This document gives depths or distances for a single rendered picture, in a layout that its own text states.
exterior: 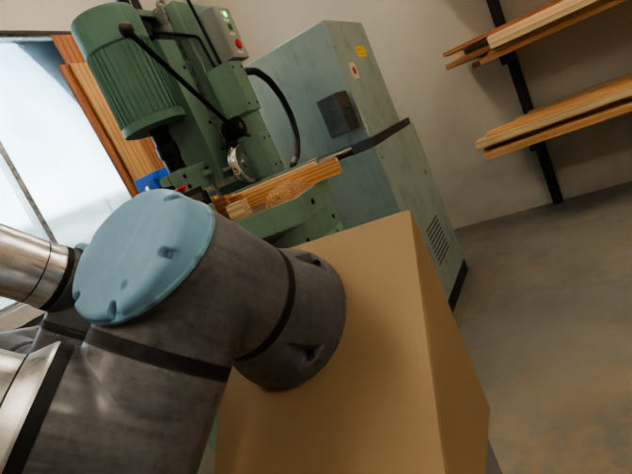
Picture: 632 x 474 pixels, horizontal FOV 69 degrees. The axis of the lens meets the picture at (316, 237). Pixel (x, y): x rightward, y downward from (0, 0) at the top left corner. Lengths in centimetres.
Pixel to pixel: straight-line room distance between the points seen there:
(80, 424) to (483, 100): 310
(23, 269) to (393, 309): 45
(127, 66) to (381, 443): 108
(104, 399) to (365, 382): 28
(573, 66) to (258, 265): 293
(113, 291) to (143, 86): 91
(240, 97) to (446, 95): 213
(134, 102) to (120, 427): 98
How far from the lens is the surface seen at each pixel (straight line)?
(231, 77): 143
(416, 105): 339
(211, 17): 157
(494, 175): 340
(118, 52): 133
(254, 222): 108
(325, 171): 114
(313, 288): 57
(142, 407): 46
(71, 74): 303
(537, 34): 278
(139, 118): 130
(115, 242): 50
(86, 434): 46
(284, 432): 63
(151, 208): 48
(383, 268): 60
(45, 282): 67
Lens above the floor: 100
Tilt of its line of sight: 11 degrees down
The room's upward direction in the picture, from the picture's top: 24 degrees counter-clockwise
